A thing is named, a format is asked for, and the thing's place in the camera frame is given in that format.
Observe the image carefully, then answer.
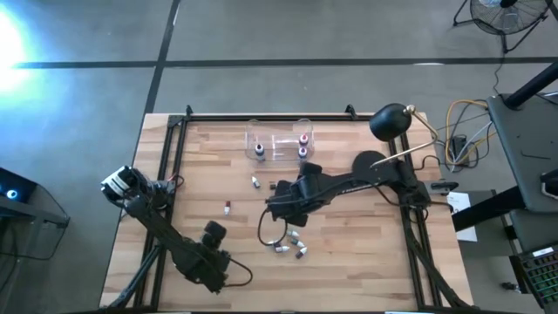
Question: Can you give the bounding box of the yellow cable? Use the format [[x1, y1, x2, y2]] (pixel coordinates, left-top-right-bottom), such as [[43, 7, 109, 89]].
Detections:
[[444, 98, 498, 165]]

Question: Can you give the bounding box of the black desk leg bar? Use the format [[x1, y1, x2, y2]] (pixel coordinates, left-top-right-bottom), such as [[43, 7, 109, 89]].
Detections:
[[451, 185, 527, 233]]

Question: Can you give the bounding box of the black aluminium rig frame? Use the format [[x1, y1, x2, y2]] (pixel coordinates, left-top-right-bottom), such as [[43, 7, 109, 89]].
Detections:
[[99, 112, 477, 313]]

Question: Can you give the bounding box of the black floor fan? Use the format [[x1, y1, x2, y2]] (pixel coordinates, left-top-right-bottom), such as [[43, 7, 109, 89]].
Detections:
[[452, 0, 553, 55]]

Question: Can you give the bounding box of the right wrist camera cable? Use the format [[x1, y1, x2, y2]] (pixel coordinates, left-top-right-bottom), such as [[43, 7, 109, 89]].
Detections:
[[256, 208, 289, 248]]

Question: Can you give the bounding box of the backlit keyboard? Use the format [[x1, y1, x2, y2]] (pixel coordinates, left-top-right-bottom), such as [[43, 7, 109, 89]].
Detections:
[[508, 244, 558, 310]]

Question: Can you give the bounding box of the black power strip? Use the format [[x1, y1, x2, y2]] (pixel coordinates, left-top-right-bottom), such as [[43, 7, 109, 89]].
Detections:
[[451, 134, 468, 167]]

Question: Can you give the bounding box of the black box blue light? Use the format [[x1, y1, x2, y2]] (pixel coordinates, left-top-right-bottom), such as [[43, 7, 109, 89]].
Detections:
[[0, 167, 39, 205]]

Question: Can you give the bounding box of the clear plastic container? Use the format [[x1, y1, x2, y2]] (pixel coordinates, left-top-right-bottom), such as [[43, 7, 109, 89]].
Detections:
[[243, 117, 316, 170]]

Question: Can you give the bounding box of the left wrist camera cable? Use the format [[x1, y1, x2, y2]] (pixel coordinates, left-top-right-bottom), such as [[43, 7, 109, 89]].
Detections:
[[224, 256, 255, 289]]

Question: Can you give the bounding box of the black metal pole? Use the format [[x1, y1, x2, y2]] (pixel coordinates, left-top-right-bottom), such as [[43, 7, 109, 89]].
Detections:
[[504, 59, 558, 110]]

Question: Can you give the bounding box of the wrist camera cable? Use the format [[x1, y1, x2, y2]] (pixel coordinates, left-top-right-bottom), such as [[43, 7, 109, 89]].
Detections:
[[256, 208, 289, 248], [224, 256, 255, 289]]

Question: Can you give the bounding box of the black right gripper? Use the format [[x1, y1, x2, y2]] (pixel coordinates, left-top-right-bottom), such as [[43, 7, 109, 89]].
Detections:
[[266, 176, 316, 226]]

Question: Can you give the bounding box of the black white desk device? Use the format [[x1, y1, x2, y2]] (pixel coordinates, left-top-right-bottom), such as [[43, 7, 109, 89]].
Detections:
[[539, 168, 558, 201]]

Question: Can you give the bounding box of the dark grey desk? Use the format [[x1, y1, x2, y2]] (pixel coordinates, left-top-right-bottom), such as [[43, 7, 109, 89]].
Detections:
[[485, 92, 558, 214]]

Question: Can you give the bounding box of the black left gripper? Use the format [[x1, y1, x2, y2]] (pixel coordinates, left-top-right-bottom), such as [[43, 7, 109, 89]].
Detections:
[[180, 246, 232, 294]]

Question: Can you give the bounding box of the white paper sheet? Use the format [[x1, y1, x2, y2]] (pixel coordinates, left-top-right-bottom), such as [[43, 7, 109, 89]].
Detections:
[[446, 190, 479, 243]]

